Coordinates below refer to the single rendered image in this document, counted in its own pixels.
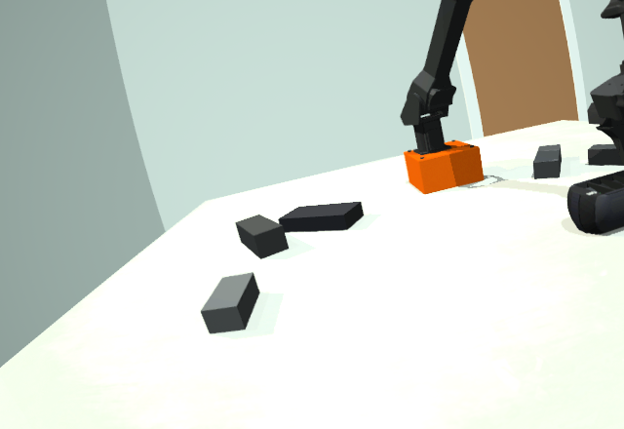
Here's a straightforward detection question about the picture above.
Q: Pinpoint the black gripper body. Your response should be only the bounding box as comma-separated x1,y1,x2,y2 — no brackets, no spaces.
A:
587,64,624,127

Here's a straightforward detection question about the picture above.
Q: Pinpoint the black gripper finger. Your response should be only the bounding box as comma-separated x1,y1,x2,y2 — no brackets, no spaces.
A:
596,124,624,165

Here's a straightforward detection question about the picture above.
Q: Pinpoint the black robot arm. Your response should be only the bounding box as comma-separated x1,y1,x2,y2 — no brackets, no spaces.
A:
400,0,624,156

